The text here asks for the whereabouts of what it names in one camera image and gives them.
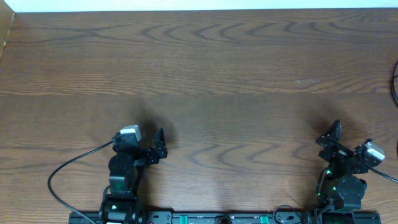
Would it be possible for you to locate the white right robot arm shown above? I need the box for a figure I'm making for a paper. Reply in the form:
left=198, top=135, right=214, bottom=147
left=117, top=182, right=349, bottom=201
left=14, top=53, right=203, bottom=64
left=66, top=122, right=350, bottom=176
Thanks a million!
left=314, top=119, right=367, bottom=223

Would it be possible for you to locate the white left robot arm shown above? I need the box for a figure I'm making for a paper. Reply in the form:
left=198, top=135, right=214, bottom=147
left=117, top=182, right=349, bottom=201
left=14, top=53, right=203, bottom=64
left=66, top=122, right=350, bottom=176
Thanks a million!
left=99, top=125, right=168, bottom=224

